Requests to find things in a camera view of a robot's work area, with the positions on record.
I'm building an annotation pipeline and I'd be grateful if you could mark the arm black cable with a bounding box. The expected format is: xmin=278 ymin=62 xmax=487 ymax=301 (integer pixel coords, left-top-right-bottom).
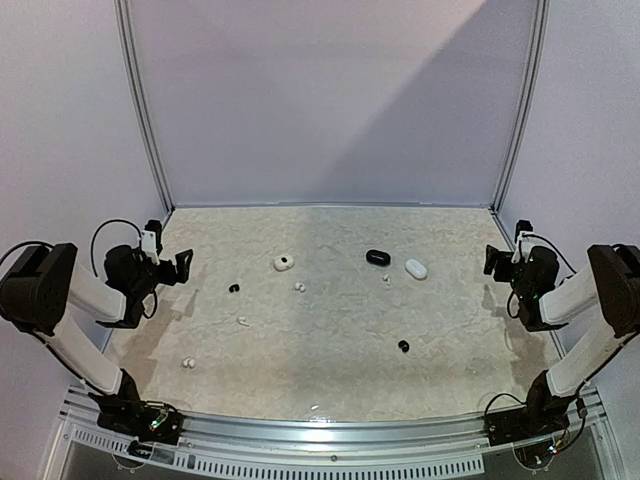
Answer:
xmin=89 ymin=218 xmax=146 ymax=279
xmin=524 ymin=232 xmax=576 ymax=281

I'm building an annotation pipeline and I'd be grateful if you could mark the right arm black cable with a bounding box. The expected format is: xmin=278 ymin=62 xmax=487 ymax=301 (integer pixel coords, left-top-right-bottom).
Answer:
xmin=524 ymin=232 xmax=576 ymax=281

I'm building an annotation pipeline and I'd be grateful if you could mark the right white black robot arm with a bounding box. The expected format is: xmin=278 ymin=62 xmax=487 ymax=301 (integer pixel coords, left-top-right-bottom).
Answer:
xmin=483 ymin=244 xmax=639 ymax=436

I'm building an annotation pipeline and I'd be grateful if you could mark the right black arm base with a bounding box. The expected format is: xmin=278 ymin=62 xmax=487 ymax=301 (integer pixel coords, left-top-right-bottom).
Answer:
xmin=483 ymin=392 xmax=569 ymax=446

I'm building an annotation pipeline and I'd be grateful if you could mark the right aluminium corner post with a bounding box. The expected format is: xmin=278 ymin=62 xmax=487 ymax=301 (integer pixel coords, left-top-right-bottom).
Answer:
xmin=490 ymin=1 xmax=549 ymax=215

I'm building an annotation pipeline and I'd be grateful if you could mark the black oval charging case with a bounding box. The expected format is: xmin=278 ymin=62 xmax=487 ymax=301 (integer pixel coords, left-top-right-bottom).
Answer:
xmin=365 ymin=249 xmax=391 ymax=267

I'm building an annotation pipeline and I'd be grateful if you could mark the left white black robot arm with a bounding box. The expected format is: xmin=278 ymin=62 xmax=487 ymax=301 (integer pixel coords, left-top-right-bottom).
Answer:
xmin=1 ymin=240 xmax=194 ymax=434

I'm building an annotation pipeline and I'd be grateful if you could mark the black earbud right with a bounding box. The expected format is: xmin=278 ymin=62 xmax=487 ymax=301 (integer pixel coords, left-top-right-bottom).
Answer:
xmin=398 ymin=340 xmax=410 ymax=353

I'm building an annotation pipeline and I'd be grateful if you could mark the aluminium corner post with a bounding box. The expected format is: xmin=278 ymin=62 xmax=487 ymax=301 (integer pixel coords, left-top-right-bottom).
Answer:
xmin=114 ymin=0 xmax=175 ymax=214
xmin=490 ymin=1 xmax=549 ymax=215

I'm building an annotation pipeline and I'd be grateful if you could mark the white oval charging case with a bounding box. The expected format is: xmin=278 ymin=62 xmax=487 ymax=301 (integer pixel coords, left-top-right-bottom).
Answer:
xmin=405 ymin=258 xmax=428 ymax=280

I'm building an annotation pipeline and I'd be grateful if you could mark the small white charging case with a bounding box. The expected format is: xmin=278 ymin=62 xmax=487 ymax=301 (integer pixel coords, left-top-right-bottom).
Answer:
xmin=273 ymin=255 xmax=295 ymax=272

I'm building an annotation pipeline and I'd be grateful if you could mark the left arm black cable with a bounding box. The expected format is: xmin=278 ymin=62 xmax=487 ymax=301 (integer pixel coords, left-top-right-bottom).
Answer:
xmin=89 ymin=218 xmax=146 ymax=279

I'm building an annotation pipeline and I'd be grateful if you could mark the left aluminium corner post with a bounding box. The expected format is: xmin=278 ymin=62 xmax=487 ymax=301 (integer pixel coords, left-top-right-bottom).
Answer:
xmin=114 ymin=0 xmax=175 ymax=214

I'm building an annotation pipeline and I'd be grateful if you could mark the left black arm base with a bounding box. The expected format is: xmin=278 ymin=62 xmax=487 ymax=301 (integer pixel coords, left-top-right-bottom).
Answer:
xmin=88 ymin=393 xmax=185 ymax=445

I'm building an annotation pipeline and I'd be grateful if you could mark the aluminium front rail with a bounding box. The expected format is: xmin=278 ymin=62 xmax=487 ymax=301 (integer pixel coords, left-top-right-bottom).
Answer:
xmin=45 ymin=388 xmax=622 ymax=479

